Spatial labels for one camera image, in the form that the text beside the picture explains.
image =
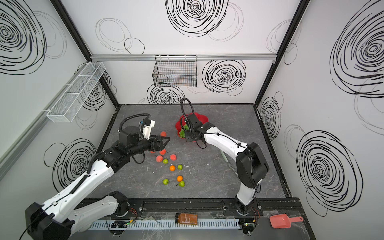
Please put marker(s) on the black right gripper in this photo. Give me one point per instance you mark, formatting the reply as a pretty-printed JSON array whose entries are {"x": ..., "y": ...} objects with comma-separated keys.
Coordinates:
[{"x": 190, "y": 132}]

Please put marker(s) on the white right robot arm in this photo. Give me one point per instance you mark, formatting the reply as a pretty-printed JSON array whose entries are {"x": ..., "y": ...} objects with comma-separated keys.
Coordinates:
[{"x": 251, "y": 165}]

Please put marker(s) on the green fake grape bunch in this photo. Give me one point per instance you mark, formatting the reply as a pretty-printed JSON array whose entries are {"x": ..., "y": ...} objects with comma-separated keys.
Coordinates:
[{"x": 182, "y": 133}]

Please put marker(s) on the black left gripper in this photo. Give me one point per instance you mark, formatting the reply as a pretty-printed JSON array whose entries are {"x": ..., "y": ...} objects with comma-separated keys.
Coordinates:
[{"x": 153, "y": 143}]

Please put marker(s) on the black corner frame post left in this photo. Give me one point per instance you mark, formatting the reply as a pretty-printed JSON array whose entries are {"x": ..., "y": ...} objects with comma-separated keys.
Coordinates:
[{"x": 66, "y": 19}]

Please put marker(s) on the fake peach lower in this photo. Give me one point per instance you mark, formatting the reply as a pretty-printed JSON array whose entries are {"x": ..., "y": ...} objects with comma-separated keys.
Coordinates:
[{"x": 159, "y": 159}]

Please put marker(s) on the black wire basket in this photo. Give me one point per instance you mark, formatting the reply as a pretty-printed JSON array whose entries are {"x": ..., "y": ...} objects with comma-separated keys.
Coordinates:
[{"x": 176, "y": 73}]

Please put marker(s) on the pink plastic scoop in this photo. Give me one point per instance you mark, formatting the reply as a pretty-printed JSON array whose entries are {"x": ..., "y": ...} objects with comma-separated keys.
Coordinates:
[{"x": 283, "y": 221}]

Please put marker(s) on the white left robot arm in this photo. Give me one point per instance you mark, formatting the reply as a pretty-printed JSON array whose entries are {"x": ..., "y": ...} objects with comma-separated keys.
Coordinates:
[{"x": 59, "y": 217}]

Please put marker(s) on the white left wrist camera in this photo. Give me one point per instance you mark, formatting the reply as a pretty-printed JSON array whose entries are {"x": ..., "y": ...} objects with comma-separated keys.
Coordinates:
[{"x": 146, "y": 128}]

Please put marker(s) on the aluminium wall rail back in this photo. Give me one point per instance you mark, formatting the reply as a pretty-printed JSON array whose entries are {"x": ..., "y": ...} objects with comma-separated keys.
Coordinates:
[{"x": 183, "y": 57}]

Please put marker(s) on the green kitchen tongs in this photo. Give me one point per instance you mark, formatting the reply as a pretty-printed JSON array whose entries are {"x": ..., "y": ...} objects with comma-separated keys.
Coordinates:
[{"x": 230, "y": 162}]

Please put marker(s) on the black corner frame post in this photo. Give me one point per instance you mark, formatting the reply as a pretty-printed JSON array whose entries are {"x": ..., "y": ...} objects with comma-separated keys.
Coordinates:
[
  {"x": 66, "y": 19},
  {"x": 303, "y": 4}
]

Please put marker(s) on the white slotted cable duct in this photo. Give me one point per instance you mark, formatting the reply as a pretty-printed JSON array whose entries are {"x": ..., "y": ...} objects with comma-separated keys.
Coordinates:
[{"x": 203, "y": 224}]

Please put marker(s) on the fake peach right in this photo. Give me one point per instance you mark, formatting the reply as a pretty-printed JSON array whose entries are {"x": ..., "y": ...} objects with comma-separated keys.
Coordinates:
[{"x": 173, "y": 157}]

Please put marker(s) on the brown bottle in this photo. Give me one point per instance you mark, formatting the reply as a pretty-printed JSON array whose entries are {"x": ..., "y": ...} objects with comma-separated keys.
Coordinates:
[{"x": 186, "y": 219}]

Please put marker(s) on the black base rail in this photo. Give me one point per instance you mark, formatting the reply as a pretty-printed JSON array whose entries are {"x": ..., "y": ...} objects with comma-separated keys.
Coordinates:
[{"x": 225, "y": 206}]

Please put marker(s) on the red flower-shaped fruit bowl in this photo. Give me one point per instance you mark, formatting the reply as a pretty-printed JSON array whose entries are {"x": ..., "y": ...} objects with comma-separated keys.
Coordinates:
[{"x": 204, "y": 119}]

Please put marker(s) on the black corner frame post right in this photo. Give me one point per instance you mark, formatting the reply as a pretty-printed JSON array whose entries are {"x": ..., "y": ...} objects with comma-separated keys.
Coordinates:
[{"x": 303, "y": 4}]

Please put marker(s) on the clear wall shelf rack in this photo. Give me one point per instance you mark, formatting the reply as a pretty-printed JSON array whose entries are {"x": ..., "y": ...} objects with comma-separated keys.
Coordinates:
[{"x": 83, "y": 92}]

